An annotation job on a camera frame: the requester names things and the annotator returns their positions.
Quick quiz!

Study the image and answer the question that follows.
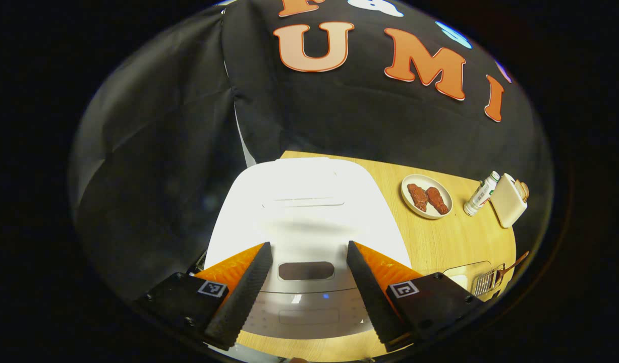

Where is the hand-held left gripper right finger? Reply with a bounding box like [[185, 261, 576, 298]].
[[346, 240, 486, 353]]

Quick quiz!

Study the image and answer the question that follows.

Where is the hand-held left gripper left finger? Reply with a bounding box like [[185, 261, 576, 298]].
[[135, 241, 273, 352]]

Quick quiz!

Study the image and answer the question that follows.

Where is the white rice cooker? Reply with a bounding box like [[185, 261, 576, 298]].
[[203, 157, 413, 339]]

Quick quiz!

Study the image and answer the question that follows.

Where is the wire chopstick holder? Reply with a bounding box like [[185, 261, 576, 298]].
[[471, 263, 507, 297]]

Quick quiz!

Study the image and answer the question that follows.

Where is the clear plastic rice container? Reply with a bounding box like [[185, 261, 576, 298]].
[[443, 261, 494, 293]]

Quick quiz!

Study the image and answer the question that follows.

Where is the white round plate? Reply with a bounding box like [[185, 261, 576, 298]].
[[401, 174, 453, 220]]

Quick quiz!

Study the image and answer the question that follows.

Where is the red meat piece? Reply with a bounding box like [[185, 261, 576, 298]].
[[426, 187, 449, 215], [407, 183, 429, 212]]

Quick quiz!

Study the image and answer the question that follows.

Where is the white drink bottle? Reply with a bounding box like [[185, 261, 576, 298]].
[[463, 170, 500, 217]]

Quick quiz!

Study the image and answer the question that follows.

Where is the white toaster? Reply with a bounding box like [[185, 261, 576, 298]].
[[489, 173, 530, 228]]

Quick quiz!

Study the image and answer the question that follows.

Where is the black backdrop cloth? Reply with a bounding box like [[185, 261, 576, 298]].
[[70, 0, 554, 303]]

